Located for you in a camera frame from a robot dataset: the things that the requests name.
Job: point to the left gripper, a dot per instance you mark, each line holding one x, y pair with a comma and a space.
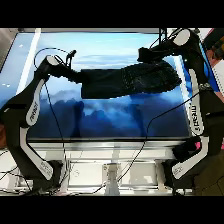
72, 75

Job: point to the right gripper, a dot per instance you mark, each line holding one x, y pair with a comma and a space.
150, 55

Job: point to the silver frame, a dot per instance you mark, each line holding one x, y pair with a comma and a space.
113, 173

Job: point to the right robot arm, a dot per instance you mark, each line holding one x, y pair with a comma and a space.
196, 116

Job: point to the blue jeans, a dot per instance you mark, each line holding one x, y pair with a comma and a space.
133, 81

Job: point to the pink garment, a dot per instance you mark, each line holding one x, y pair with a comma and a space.
198, 146

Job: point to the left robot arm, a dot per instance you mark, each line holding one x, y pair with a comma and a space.
33, 110

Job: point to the brown garment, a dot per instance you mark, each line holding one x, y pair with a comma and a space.
2, 140

